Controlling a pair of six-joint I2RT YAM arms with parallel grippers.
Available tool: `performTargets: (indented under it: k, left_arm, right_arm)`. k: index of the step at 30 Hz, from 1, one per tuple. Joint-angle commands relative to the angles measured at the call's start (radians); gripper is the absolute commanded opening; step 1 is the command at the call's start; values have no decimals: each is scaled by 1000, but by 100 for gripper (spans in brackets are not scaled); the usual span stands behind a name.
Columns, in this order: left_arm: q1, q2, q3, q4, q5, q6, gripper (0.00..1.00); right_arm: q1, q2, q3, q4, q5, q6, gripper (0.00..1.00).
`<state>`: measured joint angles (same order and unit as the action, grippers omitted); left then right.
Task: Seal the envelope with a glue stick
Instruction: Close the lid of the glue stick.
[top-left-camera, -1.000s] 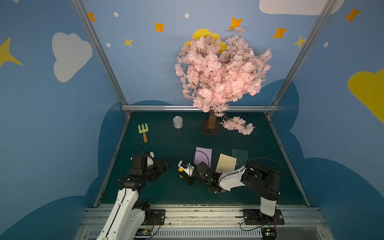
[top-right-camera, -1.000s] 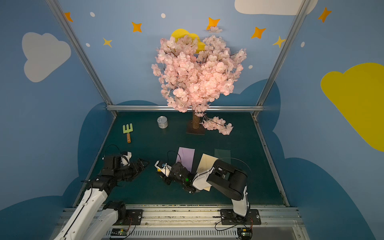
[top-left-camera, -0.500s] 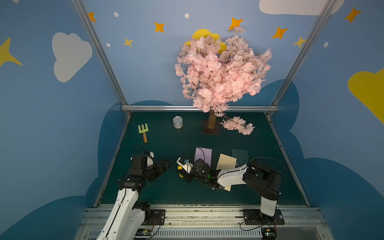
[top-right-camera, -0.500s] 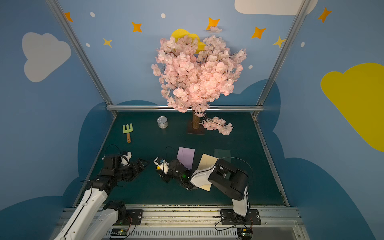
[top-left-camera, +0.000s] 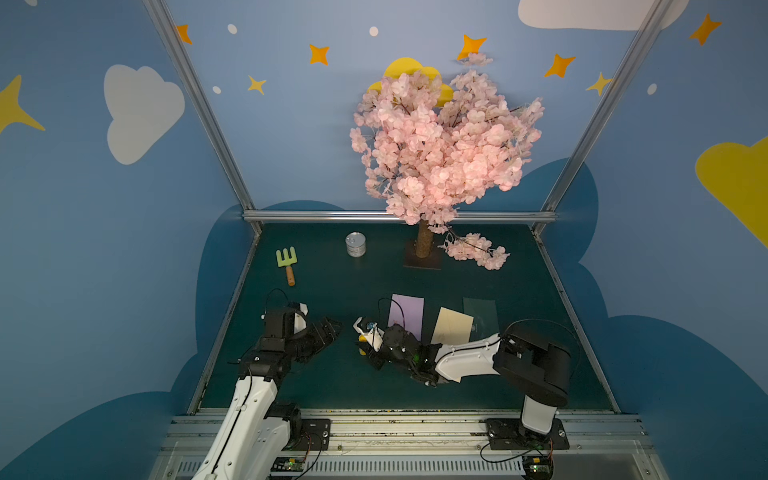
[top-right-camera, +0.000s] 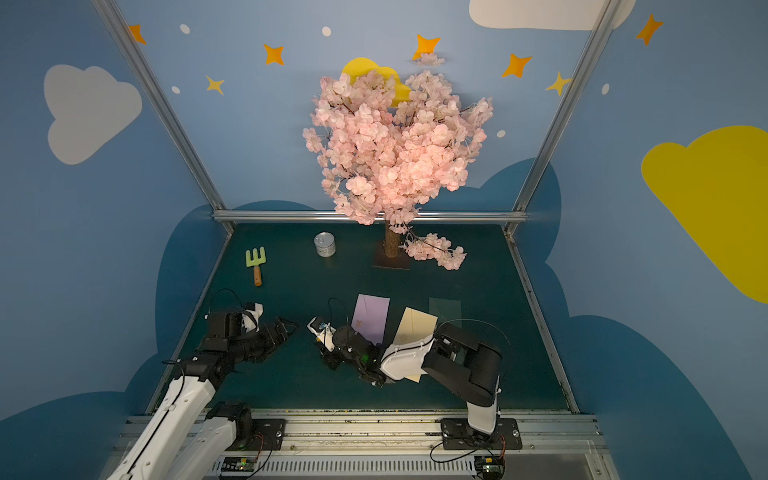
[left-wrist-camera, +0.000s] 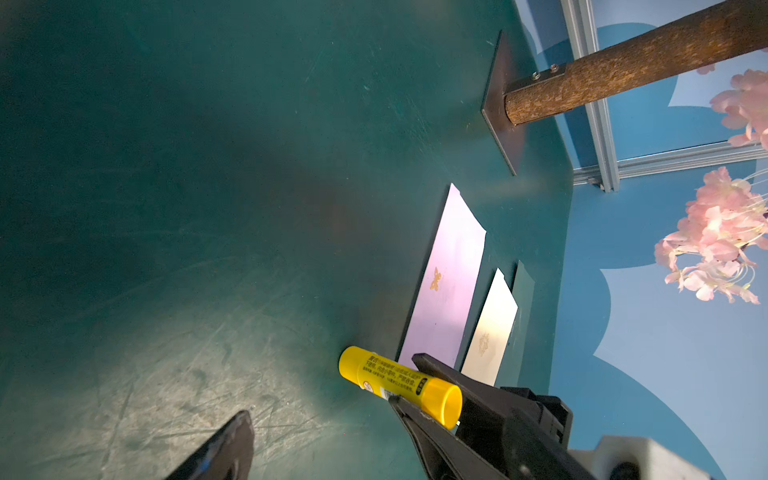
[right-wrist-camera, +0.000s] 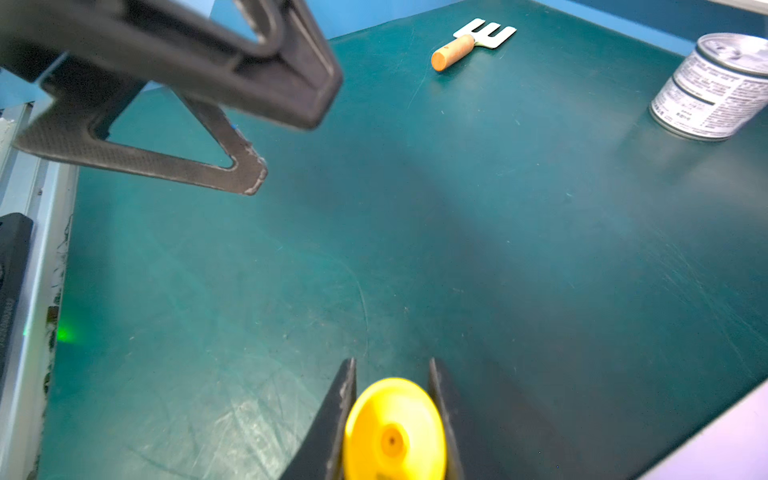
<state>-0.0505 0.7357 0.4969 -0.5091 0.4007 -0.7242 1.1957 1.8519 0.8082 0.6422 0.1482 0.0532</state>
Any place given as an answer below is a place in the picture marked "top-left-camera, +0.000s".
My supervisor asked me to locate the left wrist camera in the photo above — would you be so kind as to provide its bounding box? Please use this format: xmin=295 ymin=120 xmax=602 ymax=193
xmin=288 ymin=302 xmax=308 ymax=334

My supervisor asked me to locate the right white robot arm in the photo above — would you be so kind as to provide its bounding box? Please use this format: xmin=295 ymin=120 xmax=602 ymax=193
xmin=353 ymin=318 xmax=572 ymax=437

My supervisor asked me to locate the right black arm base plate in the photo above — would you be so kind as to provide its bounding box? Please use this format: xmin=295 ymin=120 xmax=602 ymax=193
xmin=485 ymin=418 xmax=570 ymax=451

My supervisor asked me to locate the aluminium mounting rail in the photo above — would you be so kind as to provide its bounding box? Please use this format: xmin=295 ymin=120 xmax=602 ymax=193
xmin=146 ymin=409 xmax=670 ymax=480

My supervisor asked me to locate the left aluminium frame post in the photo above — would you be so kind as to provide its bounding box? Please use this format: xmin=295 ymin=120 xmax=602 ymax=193
xmin=143 ymin=0 xmax=254 ymax=211

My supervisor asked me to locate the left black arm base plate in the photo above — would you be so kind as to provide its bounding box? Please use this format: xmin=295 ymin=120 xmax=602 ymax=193
xmin=283 ymin=419 xmax=331 ymax=452

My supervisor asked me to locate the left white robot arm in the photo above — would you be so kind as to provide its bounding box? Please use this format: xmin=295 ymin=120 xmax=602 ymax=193
xmin=194 ymin=306 xmax=343 ymax=479

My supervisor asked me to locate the cream yellow envelope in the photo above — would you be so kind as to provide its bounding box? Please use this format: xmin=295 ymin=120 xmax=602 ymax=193
xmin=431 ymin=307 xmax=474 ymax=345

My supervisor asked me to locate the rear aluminium frame bar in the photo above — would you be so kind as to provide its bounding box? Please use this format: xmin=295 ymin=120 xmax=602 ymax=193
xmin=242 ymin=209 xmax=558 ymax=226

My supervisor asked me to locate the small circuit board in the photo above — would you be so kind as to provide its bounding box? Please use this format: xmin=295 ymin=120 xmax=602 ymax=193
xmin=522 ymin=456 xmax=554 ymax=480
xmin=269 ymin=457 xmax=306 ymax=476

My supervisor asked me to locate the fallen pink blossom branch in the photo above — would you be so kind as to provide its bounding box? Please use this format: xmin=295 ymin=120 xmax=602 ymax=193
xmin=440 ymin=233 xmax=510 ymax=271

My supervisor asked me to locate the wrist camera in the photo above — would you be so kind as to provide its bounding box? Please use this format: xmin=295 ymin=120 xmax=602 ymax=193
xmin=288 ymin=302 xmax=308 ymax=334
xmin=353 ymin=317 xmax=384 ymax=352

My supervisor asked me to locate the right aluminium frame post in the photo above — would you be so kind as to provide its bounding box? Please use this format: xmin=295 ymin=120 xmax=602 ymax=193
xmin=541 ymin=0 xmax=674 ymax=216

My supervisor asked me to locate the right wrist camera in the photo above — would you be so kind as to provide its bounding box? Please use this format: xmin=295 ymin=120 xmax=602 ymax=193
xmin=353 ymin=317 xmax=384 ymax=352

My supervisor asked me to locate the dark green envelope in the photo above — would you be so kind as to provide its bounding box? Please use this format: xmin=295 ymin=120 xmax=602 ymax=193
xmin=463 ymin=298 xmax=499 ymax=341

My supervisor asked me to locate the left small circuit board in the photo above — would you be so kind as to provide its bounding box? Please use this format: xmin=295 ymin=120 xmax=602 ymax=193
xmin=269 ymin=457 xmax=306 ymax=476

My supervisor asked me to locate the purple envelope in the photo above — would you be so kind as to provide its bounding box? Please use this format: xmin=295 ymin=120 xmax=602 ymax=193
xmin=388 ymin=294 xmax=424 ymax=340

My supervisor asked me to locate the green toy garden rake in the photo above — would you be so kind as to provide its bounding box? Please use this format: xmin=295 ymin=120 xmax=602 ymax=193
xmin=275 ymin=246 xmax=298 ymax=287

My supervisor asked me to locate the aluminium frame post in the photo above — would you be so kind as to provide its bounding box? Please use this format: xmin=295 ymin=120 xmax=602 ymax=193
xmin=541 ymin=0 xmax=674 ymax=216
xmin=143 ymin=0 xmax=254 ymax=211

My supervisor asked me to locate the silver tin can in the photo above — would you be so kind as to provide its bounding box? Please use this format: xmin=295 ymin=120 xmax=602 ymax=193
xmin=345 ymin=232 xmax=367 ymax=258

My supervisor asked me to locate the right small circuit board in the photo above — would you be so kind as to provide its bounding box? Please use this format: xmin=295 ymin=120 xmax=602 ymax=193
xmin=522 ymin=456 xmax=554 ymax=480

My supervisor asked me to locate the pink cherry blossom tree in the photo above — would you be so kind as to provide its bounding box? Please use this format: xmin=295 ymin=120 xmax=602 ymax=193
xmin=350 ymin=53 xmax=545 ymax=239

